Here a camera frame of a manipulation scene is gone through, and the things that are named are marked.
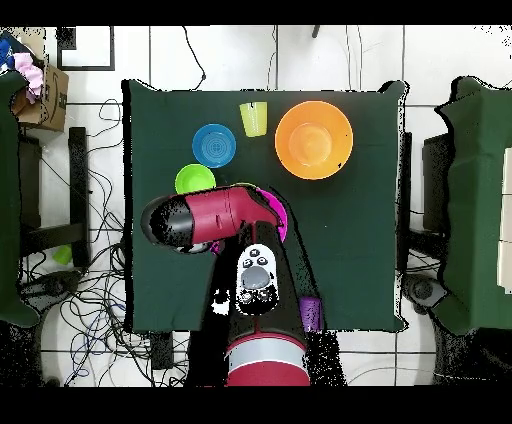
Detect blue plastic bowl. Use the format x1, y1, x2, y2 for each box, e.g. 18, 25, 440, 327
191, 122, 238, 169

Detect black square frame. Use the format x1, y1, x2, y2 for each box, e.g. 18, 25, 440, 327
56, 26, 116, 72

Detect large pink plastic bowl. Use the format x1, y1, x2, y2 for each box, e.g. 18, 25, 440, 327
209, 187, 289, 255

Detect small green plastic bowl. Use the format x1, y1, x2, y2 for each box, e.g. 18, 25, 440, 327
174, 163, 218, 196

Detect white boxes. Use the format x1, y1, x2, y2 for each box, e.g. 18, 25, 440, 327
496, 146, 512, 295

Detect pink cloth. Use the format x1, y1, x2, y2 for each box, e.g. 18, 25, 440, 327
12, 52, 44, 104

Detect black base with knob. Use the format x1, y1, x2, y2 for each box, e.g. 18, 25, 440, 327
19, 270, 83, 306

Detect black box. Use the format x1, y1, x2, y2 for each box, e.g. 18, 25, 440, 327
422, 133, 455, 233

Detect dark green table cloth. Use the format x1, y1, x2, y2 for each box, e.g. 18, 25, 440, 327
121, 78, 409, 334

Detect brown cardboard box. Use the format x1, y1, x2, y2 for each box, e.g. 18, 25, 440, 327
10, 55, 70, 133

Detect blue bag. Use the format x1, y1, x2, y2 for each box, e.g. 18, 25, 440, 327
0, 33, 25, 73

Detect black metal stand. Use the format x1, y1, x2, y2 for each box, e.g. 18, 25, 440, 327
17, 126, 91, 268

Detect grey black base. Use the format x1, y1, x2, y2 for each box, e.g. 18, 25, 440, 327
403, 275, 447, 314

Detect yellow plastic cup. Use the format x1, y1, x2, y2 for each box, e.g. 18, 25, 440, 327
238, 101, 269, 138

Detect green cup on floor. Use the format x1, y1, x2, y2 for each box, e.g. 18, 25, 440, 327
52, 244, 73, 266

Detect black floor cable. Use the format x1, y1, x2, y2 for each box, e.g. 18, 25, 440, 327
182, 26, 208, 92

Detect black power strip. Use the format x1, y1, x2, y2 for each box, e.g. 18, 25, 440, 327
150, 331, 174, 371

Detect green-clothed side table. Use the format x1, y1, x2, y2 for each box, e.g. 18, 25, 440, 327
0, 70, 41, 329
434, 76, 512, 336

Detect purple plastic cup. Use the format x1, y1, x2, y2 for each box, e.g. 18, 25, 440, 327
298, 295, 324, 333

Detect orange plastic bowl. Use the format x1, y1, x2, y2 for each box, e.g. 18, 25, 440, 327
274, 100, 355, 181

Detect tangle of floor cables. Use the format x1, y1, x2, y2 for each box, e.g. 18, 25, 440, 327
19, 98, 191, 387

